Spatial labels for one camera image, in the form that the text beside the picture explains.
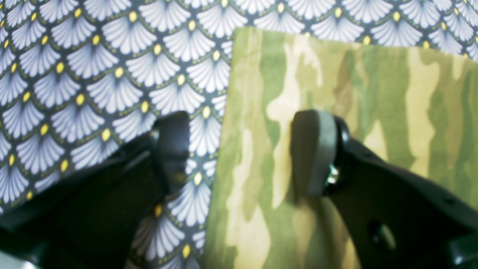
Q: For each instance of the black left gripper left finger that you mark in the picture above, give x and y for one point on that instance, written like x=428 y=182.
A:
x=89 y=219

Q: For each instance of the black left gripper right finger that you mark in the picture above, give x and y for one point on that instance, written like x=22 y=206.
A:
x=396 y=218

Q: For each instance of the fan-patterned tablecloth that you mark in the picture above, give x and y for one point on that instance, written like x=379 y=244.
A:
x=80 y=78

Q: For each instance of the camouflage T-shirt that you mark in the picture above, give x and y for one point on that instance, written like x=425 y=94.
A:
x=416 y=108

